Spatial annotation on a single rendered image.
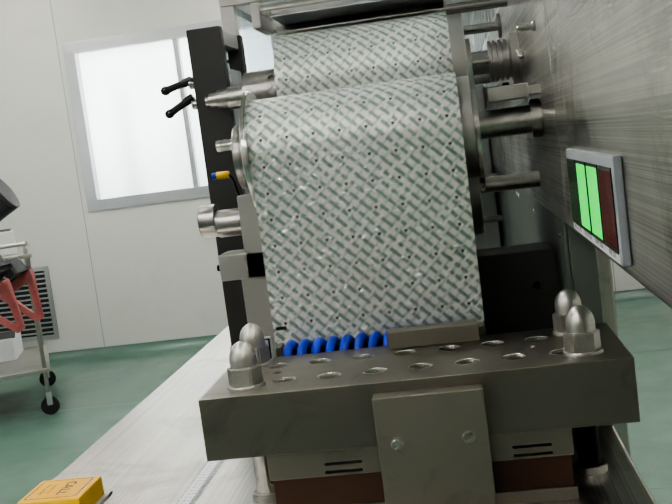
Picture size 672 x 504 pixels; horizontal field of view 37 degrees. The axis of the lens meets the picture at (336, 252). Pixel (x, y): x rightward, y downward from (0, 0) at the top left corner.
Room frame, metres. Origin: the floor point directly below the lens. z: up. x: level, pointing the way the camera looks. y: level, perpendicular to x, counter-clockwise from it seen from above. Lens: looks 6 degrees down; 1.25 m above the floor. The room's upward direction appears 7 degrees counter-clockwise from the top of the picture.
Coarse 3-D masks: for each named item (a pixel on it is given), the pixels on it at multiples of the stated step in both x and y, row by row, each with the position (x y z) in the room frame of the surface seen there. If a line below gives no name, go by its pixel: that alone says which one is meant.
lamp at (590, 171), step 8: (592, 168) 0.70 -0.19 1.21; (592, 176) 0.70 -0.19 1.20; (592, 184) 0.70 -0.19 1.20; (592, 192) 0.71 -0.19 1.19; (592, 200) 0.71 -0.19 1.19; (592, 208) 0.72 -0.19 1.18; (592, 216) 0.72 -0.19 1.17; (600, 216) 0.68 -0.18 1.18; (592, 224) 0.73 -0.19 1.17; (600, 224) 0.68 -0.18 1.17; (600, 232) 0.69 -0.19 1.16
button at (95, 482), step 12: (48, 480) 1.07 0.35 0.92; (60, 480) 1.06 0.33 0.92; (72, 480) 1.06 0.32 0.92; (84, 480) 1.05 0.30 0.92; (96, 480) 1.05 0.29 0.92; (36, 492) 1.03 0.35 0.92; (48, 492) 1.03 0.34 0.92; (60, 492) 1.02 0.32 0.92; (72, 492) 1.02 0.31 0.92; (84, 492) 1.01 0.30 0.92; (96, 492) 1.04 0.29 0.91
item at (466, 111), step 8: (456, 80) 1.11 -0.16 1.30; (464, 80) 1.11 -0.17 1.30; (464, 88) 1.09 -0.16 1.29; (464, 96) 1.09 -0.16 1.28; (464, 104) 1.08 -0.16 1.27; (464, 112) 1.08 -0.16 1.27; (472, 112) 1.08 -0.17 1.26; (464, 120) 1.08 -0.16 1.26; (472, 120) 1.08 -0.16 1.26; (464, 128) 1.08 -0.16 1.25; (472, 128) 1.07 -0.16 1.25; (240, 136) 1.11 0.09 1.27; (464, 136) 1.08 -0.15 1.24; (472, 136) 1.08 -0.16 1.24; (240, 144) 1.11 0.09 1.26; (464, 144) 1.08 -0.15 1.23; (472, 144) 1.08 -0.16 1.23; (472, 152) 1.08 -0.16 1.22; (472, 160) 1.09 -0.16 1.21; (472, 168) 1.10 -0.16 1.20; (472, 176) 1.12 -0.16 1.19
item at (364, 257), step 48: (288, 192) 1.10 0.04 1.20; (336, 192) 1.09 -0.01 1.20; (384, 192) 1.08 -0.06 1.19; (432, 192) 1.08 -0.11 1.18; (288, 240) 1.10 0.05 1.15; (336, 240) 1.09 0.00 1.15; (384, 240) 1.08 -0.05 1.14; (432, 240) 1.08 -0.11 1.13; (288, 288) 1.10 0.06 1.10; (336, 288) 1.09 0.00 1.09; (384, 288) 1.08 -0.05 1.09; (432, 288) 1.08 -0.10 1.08; (480, 288) 1.07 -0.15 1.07; (288, 336) 1.10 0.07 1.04
